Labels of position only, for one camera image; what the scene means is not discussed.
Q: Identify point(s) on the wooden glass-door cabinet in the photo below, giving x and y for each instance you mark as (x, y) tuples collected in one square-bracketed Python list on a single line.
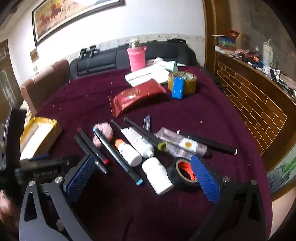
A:
[(8, 76)]

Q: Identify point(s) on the pile of small tools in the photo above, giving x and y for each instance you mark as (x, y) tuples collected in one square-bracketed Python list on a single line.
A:
[(266, 67)]

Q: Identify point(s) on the mauve hand cream tube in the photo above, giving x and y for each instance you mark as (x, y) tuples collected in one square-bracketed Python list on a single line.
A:
[(178, 142)]

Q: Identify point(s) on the black marker blue caps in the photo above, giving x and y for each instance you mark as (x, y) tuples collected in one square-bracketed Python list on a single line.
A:
[(115, 155)]

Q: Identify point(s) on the bottle with pink sleeve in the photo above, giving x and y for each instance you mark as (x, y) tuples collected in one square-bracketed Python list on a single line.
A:
[(137, 58)]

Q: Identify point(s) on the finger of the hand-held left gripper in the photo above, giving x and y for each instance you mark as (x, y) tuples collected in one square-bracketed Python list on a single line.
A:
[(46, 170)]

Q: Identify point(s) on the black leather sofa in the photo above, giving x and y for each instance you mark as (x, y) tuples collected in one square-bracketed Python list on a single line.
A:
[(99, 62)]

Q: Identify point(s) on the white pill bottle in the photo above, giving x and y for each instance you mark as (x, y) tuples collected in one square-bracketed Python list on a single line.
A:
[(157, 176)]

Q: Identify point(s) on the red foil packet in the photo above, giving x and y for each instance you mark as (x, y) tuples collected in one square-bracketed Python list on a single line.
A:
[(136, 96)]

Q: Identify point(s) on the small framed wall picture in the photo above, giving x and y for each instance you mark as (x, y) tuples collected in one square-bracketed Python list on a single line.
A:
[(33, 55)]

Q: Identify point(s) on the blue printed box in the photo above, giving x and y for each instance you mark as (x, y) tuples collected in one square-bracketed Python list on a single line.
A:
[(226, 42)]

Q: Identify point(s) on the red box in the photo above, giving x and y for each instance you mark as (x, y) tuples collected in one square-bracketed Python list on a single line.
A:
[(232, 34)]

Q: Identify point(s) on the framed horse painting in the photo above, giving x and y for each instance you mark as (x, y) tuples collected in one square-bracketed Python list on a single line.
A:
[(76, 16)]

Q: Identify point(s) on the white green tube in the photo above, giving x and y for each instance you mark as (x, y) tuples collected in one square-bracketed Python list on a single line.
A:
[(170, 64)]

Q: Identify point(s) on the gold-edged white tray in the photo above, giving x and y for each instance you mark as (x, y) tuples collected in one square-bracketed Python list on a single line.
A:
[(38, 139)]

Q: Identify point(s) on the person's left hand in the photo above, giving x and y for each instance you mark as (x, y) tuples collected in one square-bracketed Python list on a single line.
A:
[(7, 210)]

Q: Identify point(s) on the white printed tube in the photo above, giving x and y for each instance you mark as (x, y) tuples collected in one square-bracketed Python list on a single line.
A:
[(137, 141)]

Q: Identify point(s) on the maroon tablecloth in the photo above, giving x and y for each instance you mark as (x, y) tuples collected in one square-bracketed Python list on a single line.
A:
[(81, 102)]

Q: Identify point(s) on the wooden brick-pattern counter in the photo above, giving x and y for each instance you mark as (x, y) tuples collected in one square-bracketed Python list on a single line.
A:
[(252, 102)]

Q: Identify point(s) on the pink fluffy ball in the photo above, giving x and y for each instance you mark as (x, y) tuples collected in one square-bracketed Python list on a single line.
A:
[(105, 131)]

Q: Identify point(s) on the black electrical tape roll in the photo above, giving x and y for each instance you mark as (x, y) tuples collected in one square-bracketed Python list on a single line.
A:
[(175, 176)]

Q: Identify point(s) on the tan packing tape roll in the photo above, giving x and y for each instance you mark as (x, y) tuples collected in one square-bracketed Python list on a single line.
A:
[(190, 81)]

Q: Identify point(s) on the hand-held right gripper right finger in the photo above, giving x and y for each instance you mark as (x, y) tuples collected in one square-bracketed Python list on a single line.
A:
[(205, 179)]

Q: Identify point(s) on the black clamp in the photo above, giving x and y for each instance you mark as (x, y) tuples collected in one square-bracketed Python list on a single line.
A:
[(83, 52), (93, 50)]

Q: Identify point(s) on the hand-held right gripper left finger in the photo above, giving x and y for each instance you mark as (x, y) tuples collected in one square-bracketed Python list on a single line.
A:
[(79, 176)]

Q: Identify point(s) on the blue battery pack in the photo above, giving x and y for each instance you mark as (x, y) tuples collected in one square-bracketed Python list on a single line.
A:
[(178, 88)]

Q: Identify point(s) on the black pen olive end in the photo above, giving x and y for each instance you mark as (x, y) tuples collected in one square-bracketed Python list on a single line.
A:
[(143, 134)]

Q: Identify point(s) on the small white bottle orange cap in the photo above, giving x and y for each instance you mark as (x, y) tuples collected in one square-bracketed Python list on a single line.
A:
[(129, 154)]

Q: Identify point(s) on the green white printed panel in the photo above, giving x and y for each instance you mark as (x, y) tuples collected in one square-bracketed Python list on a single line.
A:
[(282, 173)]

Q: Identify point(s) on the black marker red caps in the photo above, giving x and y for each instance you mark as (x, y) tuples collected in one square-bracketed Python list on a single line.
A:
[(92, 144)]

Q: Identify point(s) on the black marker grey cap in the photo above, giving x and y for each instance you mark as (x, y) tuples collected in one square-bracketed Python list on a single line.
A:
[(81, 144)]

